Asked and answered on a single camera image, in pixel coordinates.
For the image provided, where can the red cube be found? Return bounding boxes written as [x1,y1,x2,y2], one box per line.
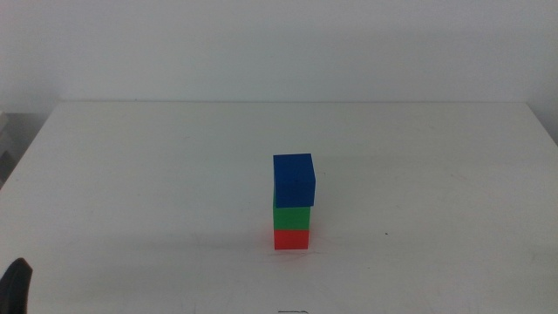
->
[273,229,310,251]

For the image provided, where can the green cube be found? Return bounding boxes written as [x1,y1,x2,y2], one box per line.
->
[272,191,312,231]

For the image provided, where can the blue cube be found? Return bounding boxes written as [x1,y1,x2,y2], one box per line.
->
[272,153,316,209]

